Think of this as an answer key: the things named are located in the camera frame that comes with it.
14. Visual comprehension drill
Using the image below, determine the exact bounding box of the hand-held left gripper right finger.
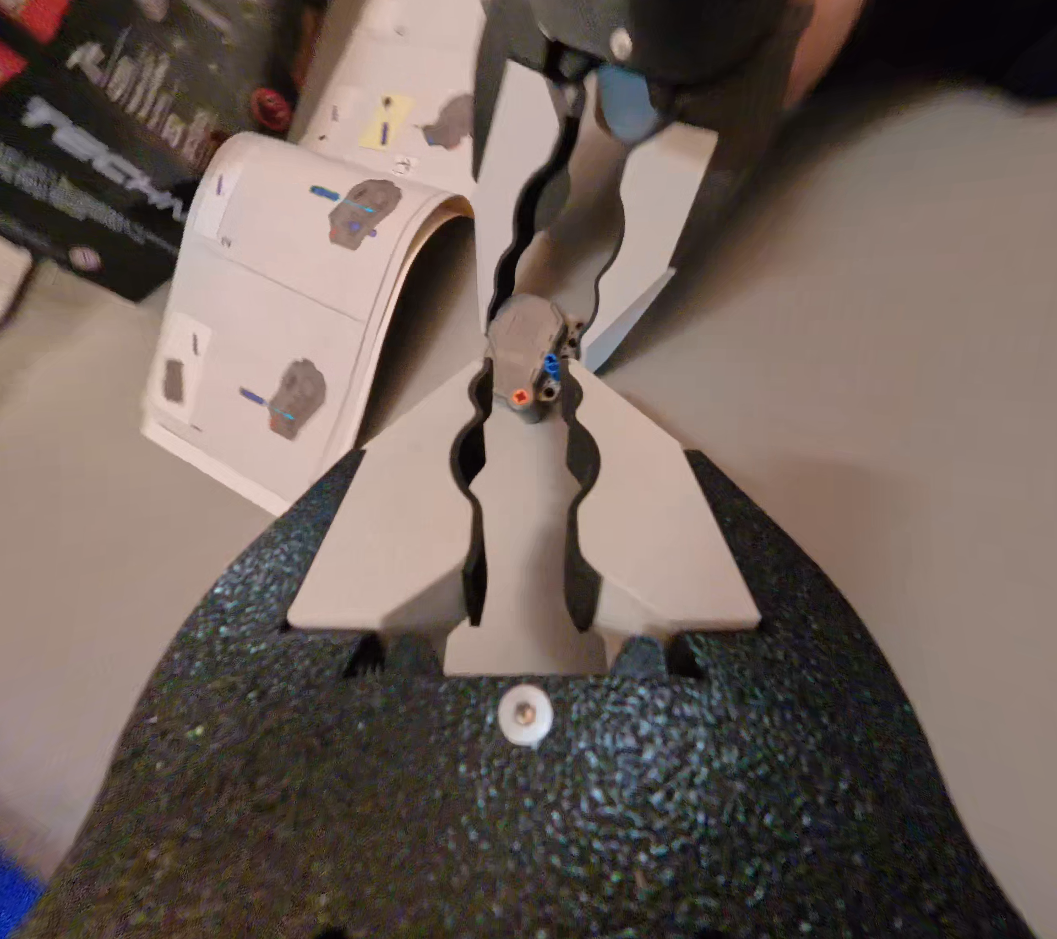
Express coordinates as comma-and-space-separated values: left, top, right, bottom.
562, 359, 762, 676

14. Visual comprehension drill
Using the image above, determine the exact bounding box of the open instruction booklet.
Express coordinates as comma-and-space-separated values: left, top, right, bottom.
140, 0, 538, 519

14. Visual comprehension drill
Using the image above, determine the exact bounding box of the black toy set box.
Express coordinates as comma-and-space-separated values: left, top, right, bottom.
0, 0, 364, 304

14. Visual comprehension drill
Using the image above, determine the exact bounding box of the blue textured item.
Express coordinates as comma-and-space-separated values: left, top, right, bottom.
0, 847, 49, 939

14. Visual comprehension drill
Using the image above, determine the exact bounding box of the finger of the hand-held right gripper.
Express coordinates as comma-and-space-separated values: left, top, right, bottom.
576, 125, 720, 372
475, 58, 585, 335

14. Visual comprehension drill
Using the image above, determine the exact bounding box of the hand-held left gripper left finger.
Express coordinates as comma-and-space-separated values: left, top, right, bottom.
286, 359, 498, 678

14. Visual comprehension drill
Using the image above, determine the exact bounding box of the grey toy motor block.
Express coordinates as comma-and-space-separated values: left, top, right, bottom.
484, 293, 589, 427

